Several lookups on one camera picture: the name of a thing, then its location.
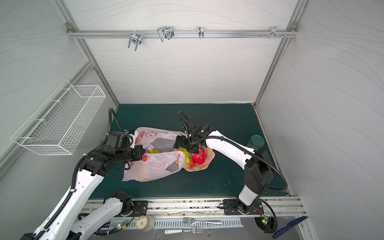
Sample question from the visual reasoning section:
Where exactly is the red dragon fruit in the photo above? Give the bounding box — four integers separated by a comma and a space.
192, 147, 207, 165

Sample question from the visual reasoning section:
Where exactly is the pink strawberry plastic bag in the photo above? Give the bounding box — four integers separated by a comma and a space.
122, 127, 186, 183

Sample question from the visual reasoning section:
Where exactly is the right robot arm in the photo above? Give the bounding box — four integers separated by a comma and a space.
174, 111, 288, 215

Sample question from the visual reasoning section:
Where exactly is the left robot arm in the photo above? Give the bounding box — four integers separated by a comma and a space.
21, 129, 145, 240

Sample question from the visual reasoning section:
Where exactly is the small red lychee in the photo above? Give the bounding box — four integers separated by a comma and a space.
189, 161, 196, 168

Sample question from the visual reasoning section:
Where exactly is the peach scalloped fruit plate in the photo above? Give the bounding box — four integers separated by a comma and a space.
183, 145, 215, 172

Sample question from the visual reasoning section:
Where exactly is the green table mat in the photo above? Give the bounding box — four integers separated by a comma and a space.
88, 103, 288, 199

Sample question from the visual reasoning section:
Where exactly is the green lidded glass jar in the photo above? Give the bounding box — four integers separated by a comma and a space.
247, 135, 265, 150

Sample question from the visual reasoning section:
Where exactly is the silver fork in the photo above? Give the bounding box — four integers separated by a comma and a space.
183, 218, 223, 226

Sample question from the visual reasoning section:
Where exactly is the metal hook clamp middle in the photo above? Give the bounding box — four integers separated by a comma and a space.
157, 26, 175, 42

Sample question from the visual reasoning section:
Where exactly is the metal hook clamp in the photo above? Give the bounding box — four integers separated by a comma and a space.
157, 26, 175, 42
128, 33, 142, 51

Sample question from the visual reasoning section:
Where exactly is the metal hook clamp left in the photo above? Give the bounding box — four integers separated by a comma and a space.
128, 33, 142, 51

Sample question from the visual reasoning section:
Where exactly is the black round fan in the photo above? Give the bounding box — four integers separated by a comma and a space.
255, 216, 278, 234

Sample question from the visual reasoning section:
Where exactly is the blue plastic tool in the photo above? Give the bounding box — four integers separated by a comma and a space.
273, 216, 308, 239

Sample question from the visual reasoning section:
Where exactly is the metal bolt clamp right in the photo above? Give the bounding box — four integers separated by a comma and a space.
260, 27, 287, 39

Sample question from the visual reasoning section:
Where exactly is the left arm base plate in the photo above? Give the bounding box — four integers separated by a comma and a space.
117, 200, 148, 217

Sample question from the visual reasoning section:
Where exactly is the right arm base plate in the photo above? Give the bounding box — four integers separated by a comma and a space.
218, 199, 265, 216

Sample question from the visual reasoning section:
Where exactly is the white wire basket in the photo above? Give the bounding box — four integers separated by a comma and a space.
11, 80, 106, 156

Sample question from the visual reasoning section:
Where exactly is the white handled fork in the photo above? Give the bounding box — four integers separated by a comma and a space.
164, 227, 204, 235

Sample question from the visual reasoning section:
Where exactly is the metal ring clamp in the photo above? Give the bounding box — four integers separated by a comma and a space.
198, 27, 204, 39

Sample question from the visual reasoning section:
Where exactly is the aluminium cross rail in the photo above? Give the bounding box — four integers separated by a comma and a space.
67, 29, 299, 39

